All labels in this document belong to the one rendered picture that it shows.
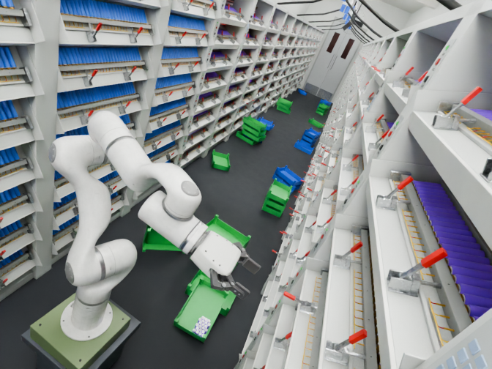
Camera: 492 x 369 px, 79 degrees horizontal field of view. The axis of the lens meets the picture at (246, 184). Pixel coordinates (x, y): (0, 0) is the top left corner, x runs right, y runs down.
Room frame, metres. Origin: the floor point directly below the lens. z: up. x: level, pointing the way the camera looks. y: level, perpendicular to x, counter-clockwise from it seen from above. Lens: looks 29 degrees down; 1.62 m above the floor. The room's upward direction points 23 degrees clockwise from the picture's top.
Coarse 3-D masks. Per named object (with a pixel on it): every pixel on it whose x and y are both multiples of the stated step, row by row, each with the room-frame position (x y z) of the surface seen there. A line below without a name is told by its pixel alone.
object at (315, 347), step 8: (320, 288) 0.70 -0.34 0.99; (320, 296) 0.67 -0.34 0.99; (320, 304) 0.64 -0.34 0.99; (320, 312) 0.61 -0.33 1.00; (320, 320) 0.58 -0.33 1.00; (320, 328) 0.55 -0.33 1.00; (312, 336) 0.53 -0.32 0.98; (320, 336) 0.53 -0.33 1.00; (304, 352) 0.48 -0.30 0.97; (312, 352) 0.48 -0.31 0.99; (312, 360) 0.46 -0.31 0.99; (312, 368) 0.44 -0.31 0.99
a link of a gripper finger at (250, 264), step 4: (244, 248) 0.61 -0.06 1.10; (244, 252) 0.60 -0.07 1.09; (244, 260) 0.58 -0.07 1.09; (248, 260) 0.58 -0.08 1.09; (252, 260) 0.58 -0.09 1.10; (244, 264) 0.58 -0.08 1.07; (248, 264) 0.58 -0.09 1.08; (252, 264) 0.57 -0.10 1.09; (256, 264) 0.58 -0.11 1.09; (248, 268) 0.58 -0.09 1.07; (252, 268) 0.57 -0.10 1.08; (256, 268) 0.57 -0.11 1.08; (260, 268) 0.57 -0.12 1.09; (252, 272) 0.57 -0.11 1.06
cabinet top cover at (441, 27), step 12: (480, 0) 0.85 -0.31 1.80; (456, 12) 1.01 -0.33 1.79; (468, 12) 0.89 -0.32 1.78; (480, 12) 0.80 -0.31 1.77; (420, 24) 1.51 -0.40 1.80; (432, 24) 1.25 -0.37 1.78; (444, 24) 1.10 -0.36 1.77; (456, 24) 1.03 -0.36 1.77; (432, 36) 1.48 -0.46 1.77; (444, 36) 1.34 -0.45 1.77
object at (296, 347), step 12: (312, 264) 0.81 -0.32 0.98; (324, 264) 0.80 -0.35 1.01; (312, 276) 0.78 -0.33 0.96; (312, 288) 0.72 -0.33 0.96; (312, 300) 0.67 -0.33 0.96; (300, 312) 0.62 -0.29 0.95; (300, 324) 0.57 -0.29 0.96; (312, 324) 0.58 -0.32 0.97; (300, 336) 0.54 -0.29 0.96; (288, 348) 0.49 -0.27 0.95; (300, 348) 0.50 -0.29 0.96; (288, 360) 0.46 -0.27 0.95; (300, 360) 0.47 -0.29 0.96
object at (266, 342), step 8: (264, 328) 0.81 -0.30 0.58; (272, 328) 0.80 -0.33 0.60; (264, 336) 0.79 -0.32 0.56; (272, 336) 0.80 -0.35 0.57; (264, 344) 0.76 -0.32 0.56; (264, 352) 0.72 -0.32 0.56; (256, 360) 0.68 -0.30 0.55; (264, 360) 0.69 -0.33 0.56; (256, 368) 0.64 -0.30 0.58; (264, 368) 0.62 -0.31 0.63
